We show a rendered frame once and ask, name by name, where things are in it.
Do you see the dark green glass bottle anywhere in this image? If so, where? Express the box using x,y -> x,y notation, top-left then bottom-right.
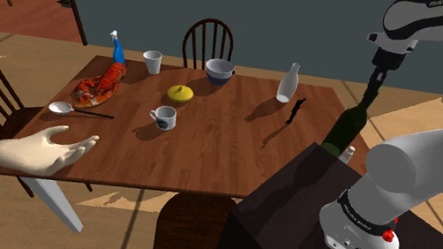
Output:
320,89 -> 372,161

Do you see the small white bottle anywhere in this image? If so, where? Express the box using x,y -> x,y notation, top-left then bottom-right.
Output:
337,144 -> 357,166

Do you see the white bottle vase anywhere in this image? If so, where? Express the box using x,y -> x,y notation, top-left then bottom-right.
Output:
274,60 -> 302,105

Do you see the small black figure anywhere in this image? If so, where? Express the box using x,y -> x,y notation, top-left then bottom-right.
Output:
285,95 -> 307,127

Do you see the white and blue bowl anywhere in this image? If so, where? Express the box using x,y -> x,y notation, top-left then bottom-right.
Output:
202,57 -> 237,88

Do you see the brown wooden dining table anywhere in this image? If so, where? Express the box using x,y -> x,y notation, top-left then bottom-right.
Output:
0,39 -> 379,249

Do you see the dark robot stand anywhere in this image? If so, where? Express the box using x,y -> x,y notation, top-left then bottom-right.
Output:
214,130 -> 443,249

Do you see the yellow round lid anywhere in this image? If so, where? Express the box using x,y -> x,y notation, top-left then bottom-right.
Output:
165,83 -> 196,104

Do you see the white mug with dark print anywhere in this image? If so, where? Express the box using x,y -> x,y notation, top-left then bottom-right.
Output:
147,103 -> 179,133

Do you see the white cup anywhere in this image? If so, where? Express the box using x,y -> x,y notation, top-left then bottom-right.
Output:
139,49 -> 164,77

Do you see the red lobster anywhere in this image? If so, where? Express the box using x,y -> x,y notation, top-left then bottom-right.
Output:
69,56 -> 129,115

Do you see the beige hand model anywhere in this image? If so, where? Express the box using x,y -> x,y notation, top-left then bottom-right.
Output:
0,116 -> 101,184

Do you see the white ladle with black handle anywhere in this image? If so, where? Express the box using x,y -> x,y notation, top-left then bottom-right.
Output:
47,100 -> 116,123

